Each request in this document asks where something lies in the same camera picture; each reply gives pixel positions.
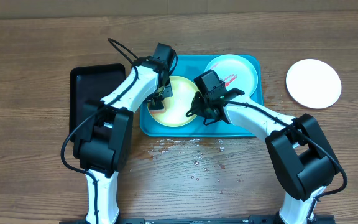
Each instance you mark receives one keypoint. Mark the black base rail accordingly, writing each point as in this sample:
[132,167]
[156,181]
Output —
[253,219]

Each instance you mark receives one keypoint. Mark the yellow round plate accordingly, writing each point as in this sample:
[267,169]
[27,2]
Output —
[175,107]

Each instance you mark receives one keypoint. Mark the light blue round plate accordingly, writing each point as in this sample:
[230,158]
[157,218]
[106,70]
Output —
[236,72]

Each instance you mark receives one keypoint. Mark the white round plate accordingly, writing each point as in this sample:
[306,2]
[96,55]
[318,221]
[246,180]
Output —
[313,84]

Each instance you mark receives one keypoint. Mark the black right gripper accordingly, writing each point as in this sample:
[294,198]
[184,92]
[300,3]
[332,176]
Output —
[201,110]

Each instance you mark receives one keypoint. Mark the teal plastic tray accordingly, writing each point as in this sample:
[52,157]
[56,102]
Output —
[190,66]

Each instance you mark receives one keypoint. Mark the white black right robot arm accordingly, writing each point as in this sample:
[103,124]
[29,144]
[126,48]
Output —
[303,160]

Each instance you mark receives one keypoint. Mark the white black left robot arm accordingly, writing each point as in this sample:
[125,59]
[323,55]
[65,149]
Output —
[103,138]

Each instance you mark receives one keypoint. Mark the black water tray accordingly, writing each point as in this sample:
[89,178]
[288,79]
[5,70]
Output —
[92,83]

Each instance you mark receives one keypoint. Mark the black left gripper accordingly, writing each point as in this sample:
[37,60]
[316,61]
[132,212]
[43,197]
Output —
[168,93]

